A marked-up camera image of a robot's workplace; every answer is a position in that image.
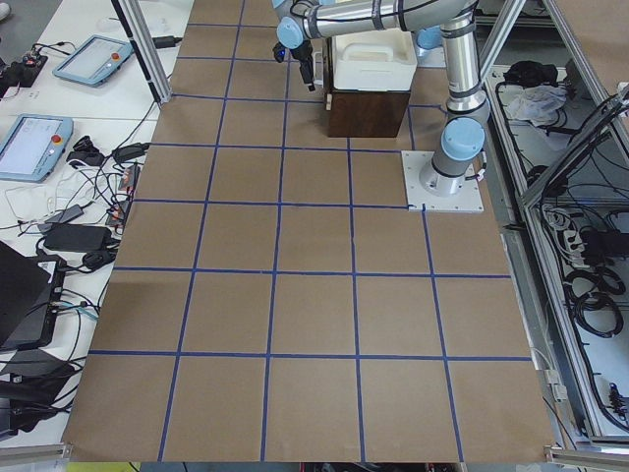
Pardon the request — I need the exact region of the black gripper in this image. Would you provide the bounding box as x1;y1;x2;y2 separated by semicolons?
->
292;41;315;91

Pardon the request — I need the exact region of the white drawer handle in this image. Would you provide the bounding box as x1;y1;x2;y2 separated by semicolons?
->
313;51;327;88

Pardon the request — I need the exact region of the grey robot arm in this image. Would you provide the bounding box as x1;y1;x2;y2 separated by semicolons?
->
272;0;489;198

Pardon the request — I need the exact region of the dark brown wooden cabinet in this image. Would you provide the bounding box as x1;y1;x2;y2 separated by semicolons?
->
326;88;411;138

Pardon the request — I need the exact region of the white foam box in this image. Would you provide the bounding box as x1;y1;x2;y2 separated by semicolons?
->
331;29;417;91

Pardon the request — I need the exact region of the upper blue teach pendant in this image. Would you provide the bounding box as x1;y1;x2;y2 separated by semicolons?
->
52;34;134;88

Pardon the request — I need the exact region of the blue teach pendant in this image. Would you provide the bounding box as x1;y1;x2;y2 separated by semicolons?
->
52;34;134;88
1;114;74;183

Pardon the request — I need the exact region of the white crumpled cloth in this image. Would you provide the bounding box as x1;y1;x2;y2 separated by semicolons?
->
505;85;567;127

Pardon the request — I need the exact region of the lower blue teach pendant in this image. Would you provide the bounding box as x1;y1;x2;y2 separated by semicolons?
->
1;114;74;183

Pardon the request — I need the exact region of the black power adapter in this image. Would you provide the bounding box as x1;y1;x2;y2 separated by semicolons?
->
43;223;112;253

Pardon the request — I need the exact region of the black laptop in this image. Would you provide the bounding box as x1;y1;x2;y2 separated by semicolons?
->
1;243;66;352

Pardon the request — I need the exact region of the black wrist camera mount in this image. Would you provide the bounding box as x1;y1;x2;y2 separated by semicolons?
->
272;42;291;63

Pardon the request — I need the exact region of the aluminium frame post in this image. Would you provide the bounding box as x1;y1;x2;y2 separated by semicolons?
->
111;0;172;105

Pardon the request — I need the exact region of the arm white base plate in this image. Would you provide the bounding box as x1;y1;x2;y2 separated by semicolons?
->
401;150;484;213

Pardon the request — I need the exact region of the aluminium frame rail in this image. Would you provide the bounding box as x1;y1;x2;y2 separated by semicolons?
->
520;0;629;207

